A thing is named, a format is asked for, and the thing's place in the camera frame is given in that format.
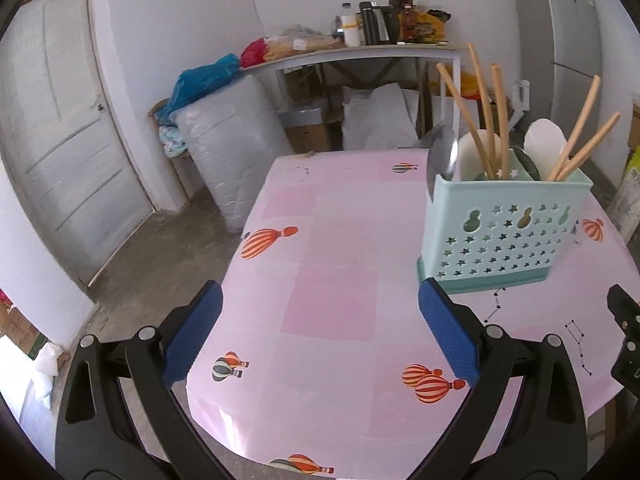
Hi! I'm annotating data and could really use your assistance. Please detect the pink balloon-print tablecloth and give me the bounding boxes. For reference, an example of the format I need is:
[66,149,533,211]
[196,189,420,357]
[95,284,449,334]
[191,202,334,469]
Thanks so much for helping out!
[185,149,636,478]

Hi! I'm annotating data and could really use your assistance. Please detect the white plastic bag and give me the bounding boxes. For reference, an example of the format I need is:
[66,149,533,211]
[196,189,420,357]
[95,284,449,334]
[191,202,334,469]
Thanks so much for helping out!
[20,342,63,411]

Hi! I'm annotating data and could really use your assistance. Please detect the blue plastic bag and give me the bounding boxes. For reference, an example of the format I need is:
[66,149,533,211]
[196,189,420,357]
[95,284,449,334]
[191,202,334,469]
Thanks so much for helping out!
[170,54,242,111]

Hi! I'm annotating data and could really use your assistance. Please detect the yellow plastic bag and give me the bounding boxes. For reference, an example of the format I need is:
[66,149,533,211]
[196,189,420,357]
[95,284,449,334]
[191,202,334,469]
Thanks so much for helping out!
[432,72,482,99]

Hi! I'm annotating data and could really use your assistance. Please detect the teal star-cutout utensil holder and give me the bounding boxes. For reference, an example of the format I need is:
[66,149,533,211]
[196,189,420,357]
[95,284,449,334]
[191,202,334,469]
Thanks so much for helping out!
[416,167,594,295]

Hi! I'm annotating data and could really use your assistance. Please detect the red plastic bag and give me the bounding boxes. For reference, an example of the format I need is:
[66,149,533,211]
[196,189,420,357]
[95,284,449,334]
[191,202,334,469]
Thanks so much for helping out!
[242,39,269,67]

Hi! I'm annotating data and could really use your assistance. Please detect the silver wrapped box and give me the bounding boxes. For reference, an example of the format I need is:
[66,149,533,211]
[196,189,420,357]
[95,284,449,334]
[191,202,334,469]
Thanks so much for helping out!
[276,101,331,127]

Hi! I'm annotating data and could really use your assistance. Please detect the yellow-green rice bag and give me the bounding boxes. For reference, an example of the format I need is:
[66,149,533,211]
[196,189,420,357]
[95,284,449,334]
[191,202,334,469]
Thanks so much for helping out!
[611,147,640,243]

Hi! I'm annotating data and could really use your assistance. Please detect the brown cardboard box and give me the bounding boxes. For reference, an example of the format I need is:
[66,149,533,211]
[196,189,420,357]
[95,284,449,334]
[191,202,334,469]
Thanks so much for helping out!
[285,120,346,155]

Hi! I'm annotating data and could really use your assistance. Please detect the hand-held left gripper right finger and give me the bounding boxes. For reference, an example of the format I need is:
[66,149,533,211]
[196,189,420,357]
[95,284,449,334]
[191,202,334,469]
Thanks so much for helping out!
[417,277,588,480]

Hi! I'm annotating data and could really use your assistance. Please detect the metal ladle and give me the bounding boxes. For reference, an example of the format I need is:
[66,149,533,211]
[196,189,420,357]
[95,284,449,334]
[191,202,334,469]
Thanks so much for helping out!
[426,125,461,203]

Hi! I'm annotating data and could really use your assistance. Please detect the silver refrigerator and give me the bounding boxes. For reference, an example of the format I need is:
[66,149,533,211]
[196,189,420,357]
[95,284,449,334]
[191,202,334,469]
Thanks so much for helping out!
[510,0,603,161]

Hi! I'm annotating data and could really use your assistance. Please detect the blue patterned clothes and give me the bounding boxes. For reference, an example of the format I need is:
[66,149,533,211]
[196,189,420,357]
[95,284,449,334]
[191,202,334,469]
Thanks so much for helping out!
[157,110,188,158]

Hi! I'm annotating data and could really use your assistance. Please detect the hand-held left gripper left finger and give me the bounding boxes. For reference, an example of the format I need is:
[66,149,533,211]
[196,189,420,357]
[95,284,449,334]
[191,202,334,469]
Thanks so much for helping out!
[56,280,224,480]

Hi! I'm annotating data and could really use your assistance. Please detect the clear bag of bread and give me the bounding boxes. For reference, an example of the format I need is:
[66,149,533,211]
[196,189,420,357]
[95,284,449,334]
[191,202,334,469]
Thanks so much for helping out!
[265,25,347,56]

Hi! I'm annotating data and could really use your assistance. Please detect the black kettle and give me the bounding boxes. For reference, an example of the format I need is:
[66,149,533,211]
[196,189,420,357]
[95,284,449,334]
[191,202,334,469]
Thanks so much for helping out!
[372,5,396,45]

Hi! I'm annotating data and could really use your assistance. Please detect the white plastic bottle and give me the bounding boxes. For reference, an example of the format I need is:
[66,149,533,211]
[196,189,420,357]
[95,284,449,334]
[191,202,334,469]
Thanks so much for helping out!
[341,4,363,47]

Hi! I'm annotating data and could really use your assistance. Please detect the white pillow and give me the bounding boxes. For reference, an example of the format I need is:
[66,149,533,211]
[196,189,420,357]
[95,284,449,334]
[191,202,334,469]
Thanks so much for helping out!
[341,83,420,151]

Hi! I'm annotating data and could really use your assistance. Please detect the cooking oil bottle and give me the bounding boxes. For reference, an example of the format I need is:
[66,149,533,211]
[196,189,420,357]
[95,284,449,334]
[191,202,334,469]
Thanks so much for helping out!
[398,5,418,41]

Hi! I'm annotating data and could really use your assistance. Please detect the white door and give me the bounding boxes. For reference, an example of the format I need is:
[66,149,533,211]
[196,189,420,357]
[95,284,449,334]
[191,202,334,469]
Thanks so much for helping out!
[0,0,157,288]

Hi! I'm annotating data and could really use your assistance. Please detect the white side table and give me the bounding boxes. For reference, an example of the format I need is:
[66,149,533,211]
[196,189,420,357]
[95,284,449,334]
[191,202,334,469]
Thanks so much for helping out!
[240,42,468,151]

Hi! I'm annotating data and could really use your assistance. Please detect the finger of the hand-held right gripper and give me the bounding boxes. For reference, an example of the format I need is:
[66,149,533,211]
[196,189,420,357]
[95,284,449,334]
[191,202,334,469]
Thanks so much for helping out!
[605,284,640,333]
[611,335,640,392]

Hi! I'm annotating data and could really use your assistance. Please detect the plastic-wrapped quilt bundle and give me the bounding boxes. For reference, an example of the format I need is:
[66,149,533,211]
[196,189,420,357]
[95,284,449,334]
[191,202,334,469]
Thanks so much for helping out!
[171,76,297,234]

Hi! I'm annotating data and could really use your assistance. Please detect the printed cardboard box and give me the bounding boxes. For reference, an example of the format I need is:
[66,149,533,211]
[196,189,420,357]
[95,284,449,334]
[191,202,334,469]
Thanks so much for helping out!
[0,305,42,361]

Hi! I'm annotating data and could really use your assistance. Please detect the dark green spoon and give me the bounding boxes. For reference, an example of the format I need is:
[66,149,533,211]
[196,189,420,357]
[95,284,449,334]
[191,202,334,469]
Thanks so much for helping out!
[510,147,542,181]

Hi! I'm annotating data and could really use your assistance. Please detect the black thermos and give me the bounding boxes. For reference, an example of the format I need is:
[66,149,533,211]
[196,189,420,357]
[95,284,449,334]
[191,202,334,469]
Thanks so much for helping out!
[359,2,376,46]

